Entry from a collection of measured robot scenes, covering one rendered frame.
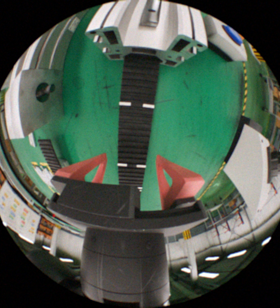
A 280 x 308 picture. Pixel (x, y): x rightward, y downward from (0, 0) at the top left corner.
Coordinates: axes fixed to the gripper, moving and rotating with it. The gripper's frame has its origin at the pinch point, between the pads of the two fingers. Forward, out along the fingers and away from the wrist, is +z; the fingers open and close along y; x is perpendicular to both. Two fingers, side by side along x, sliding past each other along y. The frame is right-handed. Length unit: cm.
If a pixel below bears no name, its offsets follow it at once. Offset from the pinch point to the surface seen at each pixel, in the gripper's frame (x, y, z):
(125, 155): 0.7, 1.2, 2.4
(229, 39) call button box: -22.8, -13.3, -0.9
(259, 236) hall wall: 384, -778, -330
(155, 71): -12.4, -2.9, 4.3
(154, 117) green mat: -5.2, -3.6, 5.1
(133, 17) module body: -20.2, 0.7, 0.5
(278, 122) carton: -110, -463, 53
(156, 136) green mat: -1.8, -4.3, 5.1
